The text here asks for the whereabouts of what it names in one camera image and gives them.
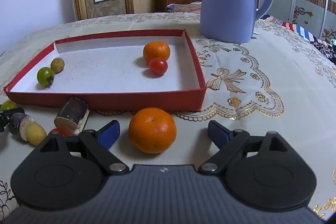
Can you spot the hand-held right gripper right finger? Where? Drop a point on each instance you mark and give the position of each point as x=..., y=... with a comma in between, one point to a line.
x=219, y=134

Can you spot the orange mandarin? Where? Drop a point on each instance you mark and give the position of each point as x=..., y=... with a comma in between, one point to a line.
x=156, y=50
x=152, y=130

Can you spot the dark patterned cloth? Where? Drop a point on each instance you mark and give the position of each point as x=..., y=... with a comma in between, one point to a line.
x=325, y=49

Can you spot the red white blue striped quilt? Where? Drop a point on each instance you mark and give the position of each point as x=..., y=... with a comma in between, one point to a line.
x=296, y=28

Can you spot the green tomato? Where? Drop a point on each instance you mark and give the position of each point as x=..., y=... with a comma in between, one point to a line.
x=44, y=76
x=7, y=106

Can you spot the dark sugarcane piece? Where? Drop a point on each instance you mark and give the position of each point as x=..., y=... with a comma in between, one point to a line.
x=72, y=112

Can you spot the red cardboard box tray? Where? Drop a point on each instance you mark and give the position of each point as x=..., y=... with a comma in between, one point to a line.
x=105, y=101

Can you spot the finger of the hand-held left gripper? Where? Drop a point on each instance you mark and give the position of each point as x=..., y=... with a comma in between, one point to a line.
x=8, y=113

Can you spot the small yellow round fruit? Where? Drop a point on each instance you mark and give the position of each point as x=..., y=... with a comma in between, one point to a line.
x=57, y=65
x=36, y=134

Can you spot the brown blanket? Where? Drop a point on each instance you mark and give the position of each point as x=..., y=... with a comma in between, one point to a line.
x=183, y=7

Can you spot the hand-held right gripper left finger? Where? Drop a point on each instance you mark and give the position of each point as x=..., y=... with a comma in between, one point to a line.
x=109, y=134

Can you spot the red cherry tomato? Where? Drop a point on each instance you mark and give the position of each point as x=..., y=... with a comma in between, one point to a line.
x=59, y=132
x=158, y=66

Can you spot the dark eggplant chunk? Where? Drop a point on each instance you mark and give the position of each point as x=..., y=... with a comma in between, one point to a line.
x=17, y=123

